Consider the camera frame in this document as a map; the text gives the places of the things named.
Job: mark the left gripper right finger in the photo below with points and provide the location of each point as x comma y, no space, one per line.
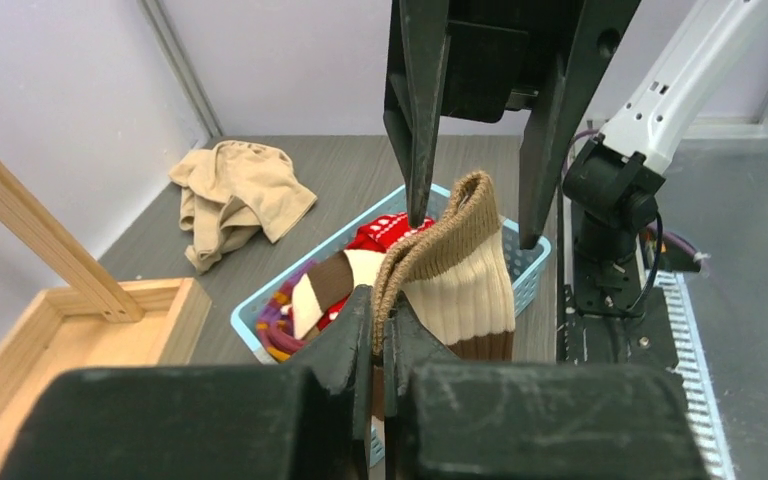
407,344

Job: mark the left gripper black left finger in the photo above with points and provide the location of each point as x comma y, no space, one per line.
333,423

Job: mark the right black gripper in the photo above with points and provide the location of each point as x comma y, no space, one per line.
475,60

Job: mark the beige brown striped sock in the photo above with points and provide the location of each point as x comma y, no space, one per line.
455,277

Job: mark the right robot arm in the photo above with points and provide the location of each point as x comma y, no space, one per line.
616,176

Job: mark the wooden hanger stand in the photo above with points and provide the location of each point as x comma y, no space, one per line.
92,321

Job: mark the red white patterned sock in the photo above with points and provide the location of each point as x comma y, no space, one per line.
379,235

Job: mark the beige cloth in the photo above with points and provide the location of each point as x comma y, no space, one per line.
233,191

